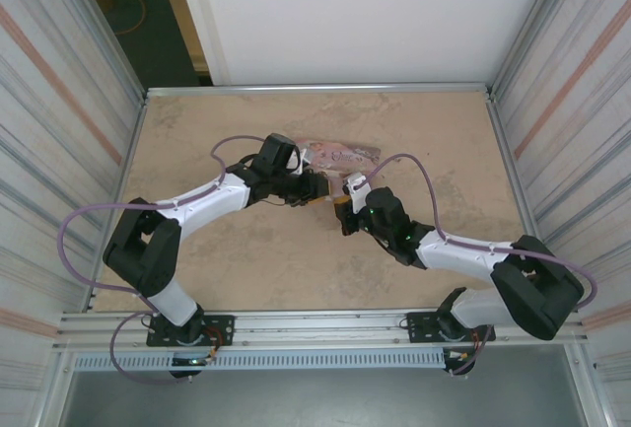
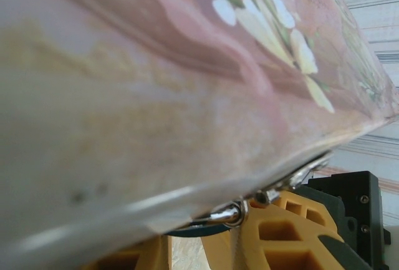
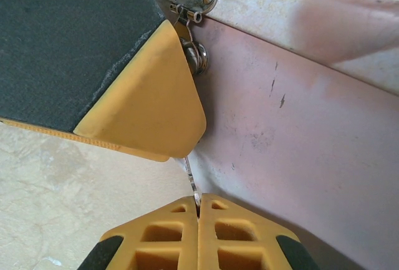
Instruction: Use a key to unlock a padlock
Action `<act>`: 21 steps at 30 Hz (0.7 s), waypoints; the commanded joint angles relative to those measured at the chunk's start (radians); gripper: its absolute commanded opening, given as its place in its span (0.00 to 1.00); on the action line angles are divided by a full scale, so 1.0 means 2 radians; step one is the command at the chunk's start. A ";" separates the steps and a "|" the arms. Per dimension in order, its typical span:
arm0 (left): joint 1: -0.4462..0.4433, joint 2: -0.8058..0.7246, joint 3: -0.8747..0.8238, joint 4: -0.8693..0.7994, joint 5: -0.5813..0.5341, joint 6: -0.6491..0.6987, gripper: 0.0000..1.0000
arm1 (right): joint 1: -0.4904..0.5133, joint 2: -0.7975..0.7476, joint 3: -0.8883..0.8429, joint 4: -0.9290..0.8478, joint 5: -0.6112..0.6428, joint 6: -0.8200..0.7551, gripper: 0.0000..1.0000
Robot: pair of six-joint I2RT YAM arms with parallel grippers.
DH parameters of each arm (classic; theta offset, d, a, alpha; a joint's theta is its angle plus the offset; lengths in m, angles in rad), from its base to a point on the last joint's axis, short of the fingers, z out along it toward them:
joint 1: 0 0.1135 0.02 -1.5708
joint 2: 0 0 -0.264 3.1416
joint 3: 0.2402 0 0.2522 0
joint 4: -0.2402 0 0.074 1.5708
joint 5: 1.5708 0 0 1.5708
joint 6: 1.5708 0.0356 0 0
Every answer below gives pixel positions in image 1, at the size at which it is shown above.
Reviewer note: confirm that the pink illustrated tin box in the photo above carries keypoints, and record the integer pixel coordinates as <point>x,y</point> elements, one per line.
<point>345,156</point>

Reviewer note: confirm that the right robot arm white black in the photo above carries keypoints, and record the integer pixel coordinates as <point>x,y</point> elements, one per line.
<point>463,254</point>

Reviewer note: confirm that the small controller board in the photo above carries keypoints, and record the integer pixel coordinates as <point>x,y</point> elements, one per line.
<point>461,356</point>
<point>189,361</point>

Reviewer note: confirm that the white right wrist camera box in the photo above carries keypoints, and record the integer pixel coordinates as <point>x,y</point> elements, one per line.
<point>355,185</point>

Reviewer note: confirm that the aluminium table edge rail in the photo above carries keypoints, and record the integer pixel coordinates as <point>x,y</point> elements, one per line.
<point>315,90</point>

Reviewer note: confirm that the long aluminium mounting rail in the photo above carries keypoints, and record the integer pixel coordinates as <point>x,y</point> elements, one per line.
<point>320,328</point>

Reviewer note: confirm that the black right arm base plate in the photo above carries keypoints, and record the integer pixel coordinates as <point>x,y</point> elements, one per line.
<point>419,326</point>

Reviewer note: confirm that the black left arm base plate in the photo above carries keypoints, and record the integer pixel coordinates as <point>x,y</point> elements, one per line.
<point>222,331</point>

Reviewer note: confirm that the wooden door frame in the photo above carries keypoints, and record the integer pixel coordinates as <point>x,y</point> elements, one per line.
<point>185,18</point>

